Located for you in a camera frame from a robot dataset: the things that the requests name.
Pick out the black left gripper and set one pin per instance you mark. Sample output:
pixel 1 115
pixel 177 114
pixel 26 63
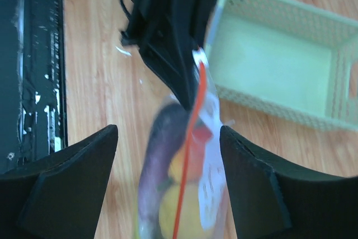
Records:
pixel 167 32

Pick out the clear zip top bag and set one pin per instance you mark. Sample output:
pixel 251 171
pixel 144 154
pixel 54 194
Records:
pixel 199 160

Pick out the yellow fake orange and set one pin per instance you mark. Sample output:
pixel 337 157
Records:
pixel 190 225

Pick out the light green plastic basket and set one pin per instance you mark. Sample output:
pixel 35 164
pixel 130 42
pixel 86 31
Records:
pixel 285 58

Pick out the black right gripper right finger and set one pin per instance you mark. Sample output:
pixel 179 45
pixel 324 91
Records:
pixel 272 197

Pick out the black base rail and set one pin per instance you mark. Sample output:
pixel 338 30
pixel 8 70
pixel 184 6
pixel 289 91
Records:
pixel 33 93

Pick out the purple fake eggplant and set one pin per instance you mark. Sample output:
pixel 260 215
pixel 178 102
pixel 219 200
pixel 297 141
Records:
pixel 166 137

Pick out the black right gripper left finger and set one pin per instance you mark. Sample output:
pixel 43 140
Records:
pixel 61 195

